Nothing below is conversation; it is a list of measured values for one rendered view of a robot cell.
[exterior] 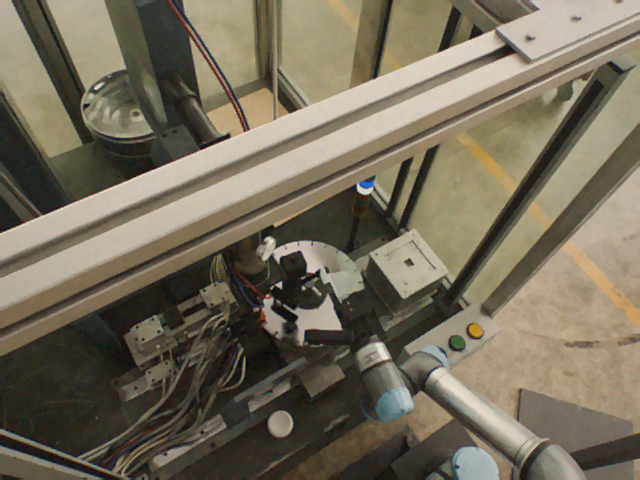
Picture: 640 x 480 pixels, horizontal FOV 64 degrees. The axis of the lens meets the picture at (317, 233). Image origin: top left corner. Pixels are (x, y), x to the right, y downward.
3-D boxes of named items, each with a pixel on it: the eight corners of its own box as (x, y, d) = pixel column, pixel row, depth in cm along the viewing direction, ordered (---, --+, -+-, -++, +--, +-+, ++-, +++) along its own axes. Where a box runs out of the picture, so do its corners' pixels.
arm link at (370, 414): (409, 401, 121) (420, 390, 112) (372, 430, 117) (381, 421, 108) (388, 374, 124) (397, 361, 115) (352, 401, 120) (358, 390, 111)
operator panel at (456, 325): (462, 319, 167) (477, 300, 154) (484, 347, 163) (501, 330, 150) (393, 362, 158) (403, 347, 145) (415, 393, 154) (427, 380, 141)
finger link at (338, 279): (340, 258, 120) (357, 293, 116) (317, 269, 120) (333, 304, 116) (338, 254, 117) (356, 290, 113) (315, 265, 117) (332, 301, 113)
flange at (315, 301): (281, 296, 145) (281, 292, 143) (302, 266, 150) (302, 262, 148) (314, 316, 143) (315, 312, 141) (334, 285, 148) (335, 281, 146)
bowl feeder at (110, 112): (177, 129, 201) (158, 54, 170) (212, 184, 188) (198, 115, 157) (100, 159, 191) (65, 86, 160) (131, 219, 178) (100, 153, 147)
